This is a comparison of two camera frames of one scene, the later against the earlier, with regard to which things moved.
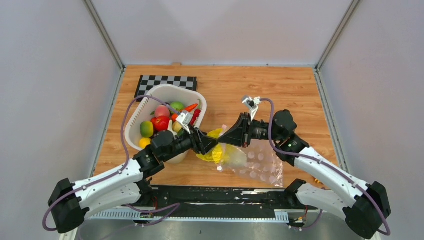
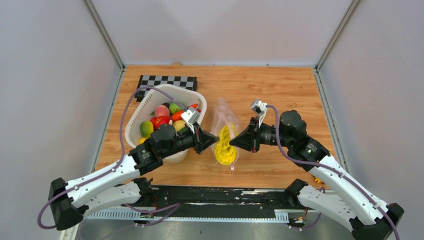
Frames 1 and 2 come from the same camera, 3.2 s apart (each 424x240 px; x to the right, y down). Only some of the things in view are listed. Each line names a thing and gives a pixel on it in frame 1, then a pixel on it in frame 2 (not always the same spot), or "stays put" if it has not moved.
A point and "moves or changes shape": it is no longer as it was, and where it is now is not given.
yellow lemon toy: (144, 141) stays put
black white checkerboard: (147, 82) stays put
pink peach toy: (162, 110) stays put
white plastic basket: (170, 93) stays put
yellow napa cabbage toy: (223, 154) moves or changes shape
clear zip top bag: (257, 160) → (225, 126)
